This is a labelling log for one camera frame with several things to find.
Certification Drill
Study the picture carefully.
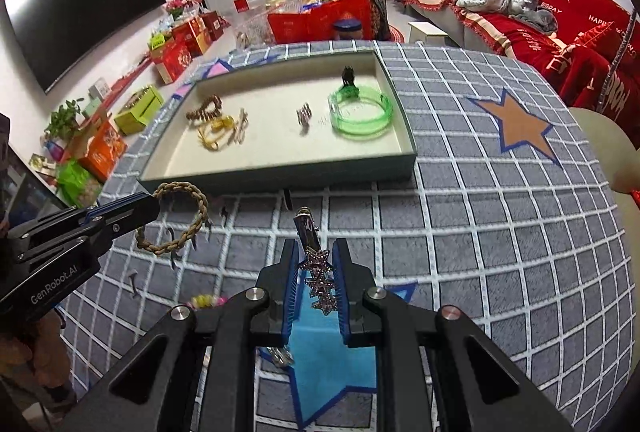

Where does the star rhinestone hair clip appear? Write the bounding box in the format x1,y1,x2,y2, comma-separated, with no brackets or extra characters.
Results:
294,207,337,316

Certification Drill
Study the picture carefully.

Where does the brown braided bracelet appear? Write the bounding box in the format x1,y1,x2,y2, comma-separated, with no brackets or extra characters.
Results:
134,179,211,257

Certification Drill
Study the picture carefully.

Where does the pink yellow beaded bracelet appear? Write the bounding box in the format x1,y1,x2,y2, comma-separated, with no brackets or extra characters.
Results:
188,293,229,311

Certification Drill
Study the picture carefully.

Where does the yellow hair tie with beads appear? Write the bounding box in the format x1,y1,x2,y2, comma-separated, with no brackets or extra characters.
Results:
195,115,238,153

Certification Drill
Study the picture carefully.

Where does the beige bow hair clip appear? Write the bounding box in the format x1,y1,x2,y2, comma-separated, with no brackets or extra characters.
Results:
234,108,248,144

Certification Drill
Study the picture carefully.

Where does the green translucent bangle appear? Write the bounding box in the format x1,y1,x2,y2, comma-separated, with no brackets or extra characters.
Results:
328,86,394,139

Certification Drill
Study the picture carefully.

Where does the silver rhinestone hair clip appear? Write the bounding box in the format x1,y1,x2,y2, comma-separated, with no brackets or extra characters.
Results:
296,103,312,129

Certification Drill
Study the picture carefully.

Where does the cream jewelry tray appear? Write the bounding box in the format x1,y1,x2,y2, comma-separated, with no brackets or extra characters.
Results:
139,50,416,195

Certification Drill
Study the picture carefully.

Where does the green snack bag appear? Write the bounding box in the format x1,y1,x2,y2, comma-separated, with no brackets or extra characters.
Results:
56,159,102,208

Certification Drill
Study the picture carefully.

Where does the orange snack box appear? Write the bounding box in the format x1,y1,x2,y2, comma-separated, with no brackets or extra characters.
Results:
78,120,128,183

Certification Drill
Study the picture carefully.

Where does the potted green plant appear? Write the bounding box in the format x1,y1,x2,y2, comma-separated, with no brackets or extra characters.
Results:
44,98,84,143

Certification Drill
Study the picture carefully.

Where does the yellow green gift box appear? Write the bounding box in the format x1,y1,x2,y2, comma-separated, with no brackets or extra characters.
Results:
114,85,164,135

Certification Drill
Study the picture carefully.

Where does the grey checked star tablecloth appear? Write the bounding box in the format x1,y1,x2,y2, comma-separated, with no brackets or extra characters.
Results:
64,44,636,431

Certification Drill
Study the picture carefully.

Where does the red gift box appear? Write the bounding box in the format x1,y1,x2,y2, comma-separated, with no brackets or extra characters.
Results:
151,40,192,85

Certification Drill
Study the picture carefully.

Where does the black claw hair clip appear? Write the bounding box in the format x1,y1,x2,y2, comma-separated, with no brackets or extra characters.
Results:
338,66,359,98

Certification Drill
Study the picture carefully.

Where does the black television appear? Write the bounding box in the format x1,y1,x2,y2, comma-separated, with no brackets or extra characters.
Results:
4,0,165,91

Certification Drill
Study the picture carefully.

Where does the blue lidded jar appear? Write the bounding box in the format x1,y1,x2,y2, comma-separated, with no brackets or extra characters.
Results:
332,18,363,40

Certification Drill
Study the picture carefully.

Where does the white small stool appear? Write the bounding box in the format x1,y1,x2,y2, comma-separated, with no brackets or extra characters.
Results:
408,21,448,47

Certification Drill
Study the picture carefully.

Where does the red gift bag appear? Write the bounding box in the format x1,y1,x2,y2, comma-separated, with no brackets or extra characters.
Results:
267,0,392,44

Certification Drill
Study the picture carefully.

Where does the beige armchair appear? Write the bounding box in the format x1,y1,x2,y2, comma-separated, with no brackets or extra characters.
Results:
570,107,640,367

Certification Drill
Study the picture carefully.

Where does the red covered sofa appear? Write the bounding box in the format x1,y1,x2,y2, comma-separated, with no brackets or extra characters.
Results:
397,0,639,142

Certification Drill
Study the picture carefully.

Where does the silver ring cluster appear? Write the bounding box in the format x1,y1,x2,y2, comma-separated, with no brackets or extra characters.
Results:
265,346,294,369

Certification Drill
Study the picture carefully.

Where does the brown spiral hair tie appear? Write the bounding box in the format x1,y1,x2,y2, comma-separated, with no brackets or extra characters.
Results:
185,94,224,124

